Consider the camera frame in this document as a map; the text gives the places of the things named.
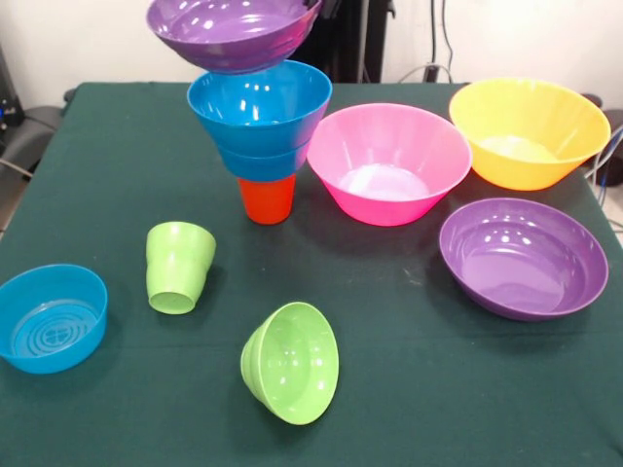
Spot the purple bowl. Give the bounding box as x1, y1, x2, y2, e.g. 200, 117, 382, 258
438, 197, 609, 322
145, 0, 324, 76

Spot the deep smooth blue bowl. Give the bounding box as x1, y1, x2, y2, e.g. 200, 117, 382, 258
186, 58, 334, 162

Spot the pink bowl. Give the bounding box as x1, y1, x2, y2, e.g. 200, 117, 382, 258
306, 103, 473, 228

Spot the blue bowl with ringed bottom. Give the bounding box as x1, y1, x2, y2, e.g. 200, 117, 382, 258
0, 264, 109, 376
213, 140, 310, 184

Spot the orange cup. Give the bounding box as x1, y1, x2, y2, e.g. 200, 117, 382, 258
237, 173, 297, 226

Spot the green cup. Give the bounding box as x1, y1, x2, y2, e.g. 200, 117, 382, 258
145, 221, 218, 316

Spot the small green bowl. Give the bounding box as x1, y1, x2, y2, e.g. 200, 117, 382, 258
239, 302, 341, 427

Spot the yellow-orange bowl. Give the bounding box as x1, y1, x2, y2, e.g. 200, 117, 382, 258
448, 77, 612, 192

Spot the black rounded seat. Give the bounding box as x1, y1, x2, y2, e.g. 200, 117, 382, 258
7, 103, 65, 169

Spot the black equipment rack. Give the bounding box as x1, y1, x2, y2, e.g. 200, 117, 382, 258
0, 46, 24, 147

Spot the dark green tablecloth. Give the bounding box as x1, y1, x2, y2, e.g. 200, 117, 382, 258
0, 81, 623, 467

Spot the black plug with grey cable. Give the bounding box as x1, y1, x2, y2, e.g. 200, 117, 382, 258
398, 61, 452, 84

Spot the light blue cable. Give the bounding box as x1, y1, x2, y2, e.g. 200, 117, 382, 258
581, 124, 623, 189

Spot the grey floor cable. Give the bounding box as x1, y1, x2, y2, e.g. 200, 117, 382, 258
0, 158, 34, 179

